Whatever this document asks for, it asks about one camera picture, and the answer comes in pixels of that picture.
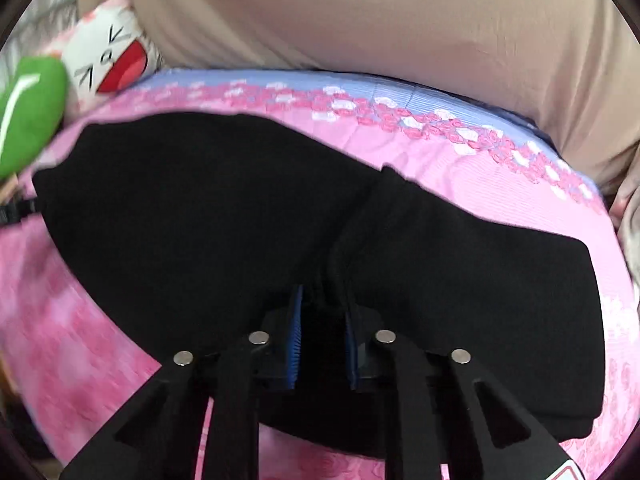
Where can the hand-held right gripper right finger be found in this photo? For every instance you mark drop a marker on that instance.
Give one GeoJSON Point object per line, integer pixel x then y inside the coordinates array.
{"type": "Point", "coordinates": [351, 355]}

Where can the pink floral bed sheet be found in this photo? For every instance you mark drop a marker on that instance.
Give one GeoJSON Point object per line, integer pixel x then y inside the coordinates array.
{"type": "Point", "coordinates": [450, 180]}

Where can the black pants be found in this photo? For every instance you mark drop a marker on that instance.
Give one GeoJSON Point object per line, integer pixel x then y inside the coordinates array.
{"type": "Point", "coordinates": [200, 210]}

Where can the green plush toy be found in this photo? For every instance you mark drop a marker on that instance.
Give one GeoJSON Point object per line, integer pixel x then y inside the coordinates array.
{"type": "Point", "coordinates": [30, 115]}

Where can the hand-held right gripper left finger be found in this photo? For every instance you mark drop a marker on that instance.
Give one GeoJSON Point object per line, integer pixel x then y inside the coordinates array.
{"type": "Point", "coordinates": [294, 340]}

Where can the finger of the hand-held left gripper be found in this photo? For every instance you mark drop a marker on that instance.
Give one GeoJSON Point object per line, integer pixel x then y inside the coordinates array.
{"type": "Point", "coordinates": [15, 212]}

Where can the cartoon cat pillow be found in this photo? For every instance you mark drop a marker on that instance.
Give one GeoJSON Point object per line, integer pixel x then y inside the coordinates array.
{"type": "Point", "coordinates": [110, 45]}

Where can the pale floral fleece blanket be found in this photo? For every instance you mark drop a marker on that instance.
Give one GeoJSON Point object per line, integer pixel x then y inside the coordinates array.
{"type": "Point", "coordinates": [627, 210]}

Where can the white ribbed cloth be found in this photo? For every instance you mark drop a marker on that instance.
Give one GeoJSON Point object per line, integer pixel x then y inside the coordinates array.
{"type": "Point", "coordinates": [45, 10]}

